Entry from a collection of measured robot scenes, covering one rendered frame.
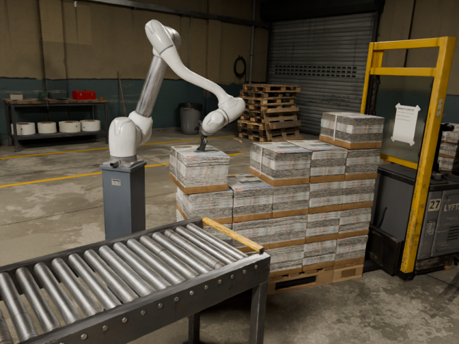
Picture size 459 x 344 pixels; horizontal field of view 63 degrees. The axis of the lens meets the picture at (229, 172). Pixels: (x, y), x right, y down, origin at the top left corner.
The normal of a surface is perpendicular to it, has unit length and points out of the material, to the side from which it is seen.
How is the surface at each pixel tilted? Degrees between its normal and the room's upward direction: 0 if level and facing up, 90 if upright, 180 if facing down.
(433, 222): 90
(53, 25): 90
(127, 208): 90
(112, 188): 90
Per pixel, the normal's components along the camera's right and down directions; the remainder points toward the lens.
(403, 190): -0.93, 0.06
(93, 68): 0.64, 0.22
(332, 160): 0.35, 0.26
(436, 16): -0.77, 0.14
